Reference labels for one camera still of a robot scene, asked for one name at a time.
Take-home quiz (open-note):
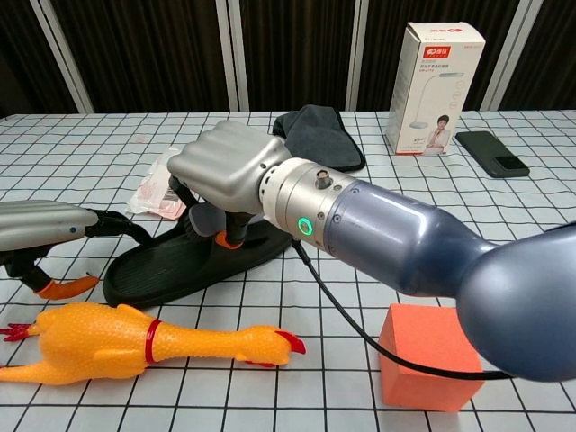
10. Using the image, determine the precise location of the black smartphone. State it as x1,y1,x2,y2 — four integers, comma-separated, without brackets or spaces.
454,130,531,179

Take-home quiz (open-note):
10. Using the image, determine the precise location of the white lamp carton box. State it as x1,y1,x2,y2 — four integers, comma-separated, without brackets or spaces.
384,21,486,157

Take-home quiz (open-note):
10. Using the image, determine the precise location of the grey and yellow towel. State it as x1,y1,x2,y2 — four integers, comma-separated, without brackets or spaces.
272,103,366,175

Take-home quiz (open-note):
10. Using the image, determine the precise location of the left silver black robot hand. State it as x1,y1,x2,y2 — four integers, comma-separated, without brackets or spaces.
0,200,152,301

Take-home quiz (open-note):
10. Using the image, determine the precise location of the black slipper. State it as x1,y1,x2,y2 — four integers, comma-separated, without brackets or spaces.
102,209,293,310

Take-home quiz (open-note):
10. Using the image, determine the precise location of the yellow rubber chicken toy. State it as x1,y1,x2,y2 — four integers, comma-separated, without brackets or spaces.
0,301,307,386

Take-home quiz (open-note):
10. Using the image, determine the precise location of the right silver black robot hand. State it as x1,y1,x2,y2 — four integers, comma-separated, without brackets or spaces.
166,119,293,251

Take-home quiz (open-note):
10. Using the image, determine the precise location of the pink wet wipes packet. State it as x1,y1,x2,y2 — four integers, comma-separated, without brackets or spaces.
124,147,185,221

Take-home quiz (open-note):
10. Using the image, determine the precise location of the black folding partition screen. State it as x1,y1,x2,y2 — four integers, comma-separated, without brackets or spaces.
0,0,576,116

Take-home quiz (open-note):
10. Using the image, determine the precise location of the orange foam cube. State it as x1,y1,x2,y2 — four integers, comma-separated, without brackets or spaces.
377,302,486,413

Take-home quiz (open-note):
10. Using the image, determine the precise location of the white checkered tablecloth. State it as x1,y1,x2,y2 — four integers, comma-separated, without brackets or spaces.
0,108,576,432

